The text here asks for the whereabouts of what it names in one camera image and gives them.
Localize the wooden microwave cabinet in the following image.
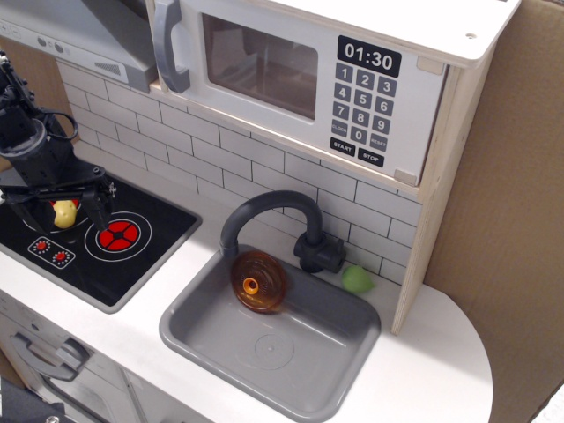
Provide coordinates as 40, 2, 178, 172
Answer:
147, 1, 518, 333

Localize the grey toy sink basin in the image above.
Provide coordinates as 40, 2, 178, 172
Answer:
160, 245, 381, 422

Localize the grey range hood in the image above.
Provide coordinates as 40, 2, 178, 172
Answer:
1, 1, 158, 93

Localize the white toy oven front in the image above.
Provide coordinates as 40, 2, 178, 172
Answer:
1, 292, 204, 422

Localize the brown cardboard panel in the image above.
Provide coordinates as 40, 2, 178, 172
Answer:
425, 1, 563, 422

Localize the white toy microwave door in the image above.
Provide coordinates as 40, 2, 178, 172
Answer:
173, 1, 448, 186

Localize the grey microwave door handle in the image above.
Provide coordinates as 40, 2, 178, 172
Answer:
152, 0, 190, 93

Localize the black toy stovetop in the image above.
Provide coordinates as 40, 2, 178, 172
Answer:
1, 178, 202, 314

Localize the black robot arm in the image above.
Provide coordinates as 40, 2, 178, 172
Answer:
1, 53, 116, 234

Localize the grey oven door handle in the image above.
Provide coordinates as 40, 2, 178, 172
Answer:
11, 332, 91, 382

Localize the dark grey toy faucet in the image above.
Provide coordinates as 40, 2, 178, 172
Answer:
219, 189, 347, 274

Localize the yellow toy potato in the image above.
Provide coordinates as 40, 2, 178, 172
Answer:
53, 200, 78, 229

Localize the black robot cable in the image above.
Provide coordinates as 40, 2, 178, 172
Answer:
26, 90, 80, 142

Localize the green toy pear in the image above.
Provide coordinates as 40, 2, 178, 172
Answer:
341, 265, 375, 294

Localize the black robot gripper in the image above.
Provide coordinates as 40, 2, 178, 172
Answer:
1, 129, 116, 234

